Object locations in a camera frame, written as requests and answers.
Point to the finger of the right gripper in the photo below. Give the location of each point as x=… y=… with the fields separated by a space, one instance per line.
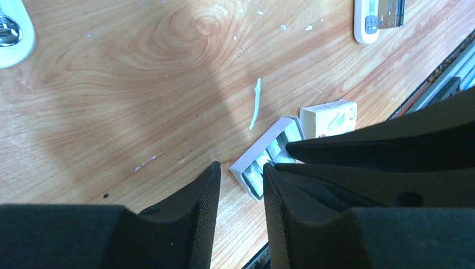
x=449 y=188
x=438 y=137

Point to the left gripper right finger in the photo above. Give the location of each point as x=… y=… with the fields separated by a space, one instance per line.
x=314 y=225

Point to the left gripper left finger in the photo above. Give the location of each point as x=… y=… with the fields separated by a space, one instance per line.
x=177 y=232

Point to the white staple box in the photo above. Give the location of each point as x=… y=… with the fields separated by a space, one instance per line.
x=329 y=119

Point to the grey white stapler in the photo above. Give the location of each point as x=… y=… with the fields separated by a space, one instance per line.
x=371 y=16

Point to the small white stapler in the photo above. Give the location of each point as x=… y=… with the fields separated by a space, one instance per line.
x=17 y=33

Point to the white paper scrap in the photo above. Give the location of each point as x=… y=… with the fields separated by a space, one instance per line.
x=257 y=91

